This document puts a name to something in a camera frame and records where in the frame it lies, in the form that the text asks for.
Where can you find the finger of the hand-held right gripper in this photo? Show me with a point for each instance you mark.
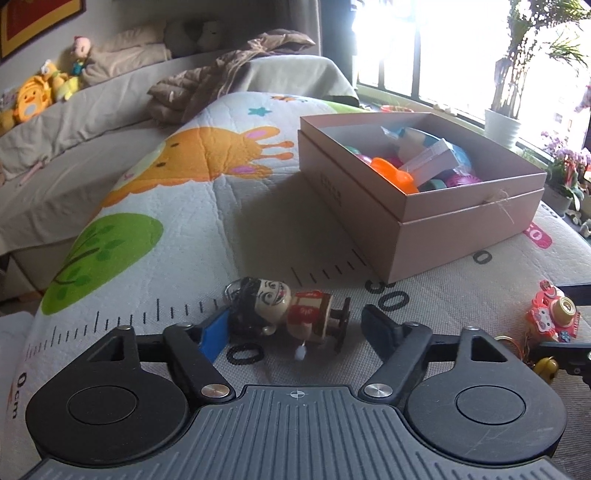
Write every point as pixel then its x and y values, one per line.
pixel 579 290
pixel 575 355

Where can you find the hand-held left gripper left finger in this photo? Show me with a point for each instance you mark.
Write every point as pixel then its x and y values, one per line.
pixel 214 332

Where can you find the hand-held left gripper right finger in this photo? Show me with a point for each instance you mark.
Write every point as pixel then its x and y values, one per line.
pixel 376 325

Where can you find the wooden black-haired doll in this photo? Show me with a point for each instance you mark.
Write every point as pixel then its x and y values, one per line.
pixel 286 314

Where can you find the pink cardboard box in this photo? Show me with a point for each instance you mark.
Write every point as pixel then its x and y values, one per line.
pixel 438 230

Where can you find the teal round toy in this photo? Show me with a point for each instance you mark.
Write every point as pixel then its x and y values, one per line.
pixel 434 185

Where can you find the orange plastic toy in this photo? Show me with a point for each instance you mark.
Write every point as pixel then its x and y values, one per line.
pixel 392 170

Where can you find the magenta ribbed toy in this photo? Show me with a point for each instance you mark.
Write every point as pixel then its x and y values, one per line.
pixel 459 180

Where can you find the pink green ball toy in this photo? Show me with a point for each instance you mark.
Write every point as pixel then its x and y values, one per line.
pixel 358 155

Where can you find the white blue tissue packet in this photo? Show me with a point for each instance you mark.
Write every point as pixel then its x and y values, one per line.
pixel 458 158

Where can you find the printed play mat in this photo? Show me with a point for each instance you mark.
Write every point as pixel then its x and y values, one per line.
pixel 184 221

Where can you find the potted pink flowering plant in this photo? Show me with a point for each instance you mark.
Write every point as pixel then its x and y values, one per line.
pixel 565 175

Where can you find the potted palm white pot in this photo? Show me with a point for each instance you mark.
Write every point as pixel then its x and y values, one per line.
pixel 503 128

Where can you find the beige covered sofa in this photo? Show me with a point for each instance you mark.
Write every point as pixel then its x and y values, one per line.
pixel 92 157

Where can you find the red plastic basin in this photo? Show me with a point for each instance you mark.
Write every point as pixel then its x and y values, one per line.
pixel 396 109

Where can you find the brown crumpled blanket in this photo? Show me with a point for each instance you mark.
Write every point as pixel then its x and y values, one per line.
pixel 217 69

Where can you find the dark curtain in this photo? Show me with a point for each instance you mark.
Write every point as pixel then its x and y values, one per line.
pixel 334 37

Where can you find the yellow white plush toy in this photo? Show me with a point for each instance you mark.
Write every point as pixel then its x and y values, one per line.
pixel 60 82

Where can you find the beige pillow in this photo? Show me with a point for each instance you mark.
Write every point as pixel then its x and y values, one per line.
pixel 124 51

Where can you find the yellow duck plush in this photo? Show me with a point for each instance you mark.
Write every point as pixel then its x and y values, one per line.
pixel 30 101

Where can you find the grey plush toy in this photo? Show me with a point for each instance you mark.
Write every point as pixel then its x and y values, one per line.
pixel 194 36

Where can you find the pink-hat doll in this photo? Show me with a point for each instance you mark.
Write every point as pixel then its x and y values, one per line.
pixel 81 51

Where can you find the red gold framed picture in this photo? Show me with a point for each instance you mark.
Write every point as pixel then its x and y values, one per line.
pixel 37 23

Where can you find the black window frame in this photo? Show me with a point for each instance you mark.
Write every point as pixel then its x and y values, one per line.
pixel 415 60

